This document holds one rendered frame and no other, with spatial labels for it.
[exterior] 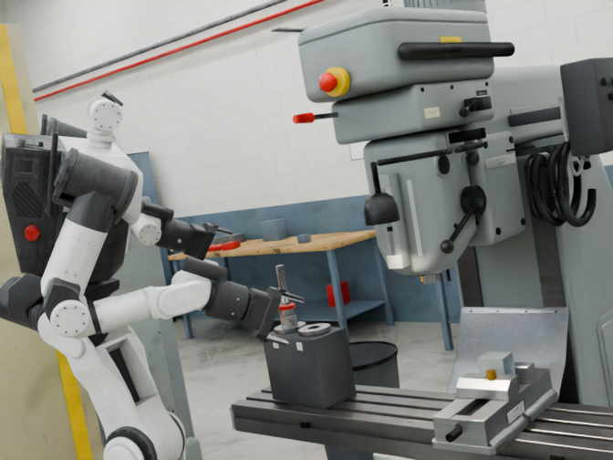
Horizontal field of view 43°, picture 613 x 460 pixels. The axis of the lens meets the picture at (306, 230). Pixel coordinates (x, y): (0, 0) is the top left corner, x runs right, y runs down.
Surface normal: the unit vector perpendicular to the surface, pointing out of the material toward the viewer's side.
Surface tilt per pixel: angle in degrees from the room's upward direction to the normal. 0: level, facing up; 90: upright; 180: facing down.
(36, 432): 90
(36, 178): 105
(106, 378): 115
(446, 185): 90
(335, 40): 90
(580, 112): 90
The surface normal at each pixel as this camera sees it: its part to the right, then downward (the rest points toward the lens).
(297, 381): -0.73, 0.18
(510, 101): 0.74, -0.07
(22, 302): -0.41, 0.15
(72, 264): 0.33, 0.16
